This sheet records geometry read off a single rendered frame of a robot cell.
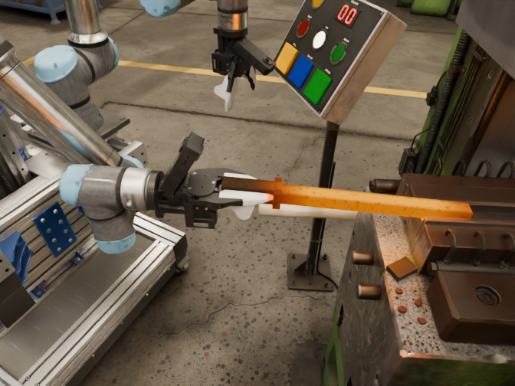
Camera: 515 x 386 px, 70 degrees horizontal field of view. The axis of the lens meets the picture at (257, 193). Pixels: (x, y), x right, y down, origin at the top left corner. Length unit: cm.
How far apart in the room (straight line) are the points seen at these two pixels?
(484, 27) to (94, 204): 63
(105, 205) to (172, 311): 108
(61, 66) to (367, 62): 81
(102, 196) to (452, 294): 57
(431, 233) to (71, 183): 61
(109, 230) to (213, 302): 103
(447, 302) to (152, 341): 127
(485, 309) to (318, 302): 115
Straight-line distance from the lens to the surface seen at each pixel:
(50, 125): 78
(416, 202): 68
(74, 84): 122
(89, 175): 68
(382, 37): 98
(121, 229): 74
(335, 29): 106
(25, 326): 163
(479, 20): 60
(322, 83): 100
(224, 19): 98
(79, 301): 160
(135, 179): 65
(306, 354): 159
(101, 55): 129
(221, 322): 165
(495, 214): 77
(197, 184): 63
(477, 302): 63
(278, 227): 197
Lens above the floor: 145
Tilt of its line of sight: 42 degrees down
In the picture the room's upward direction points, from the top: straight up
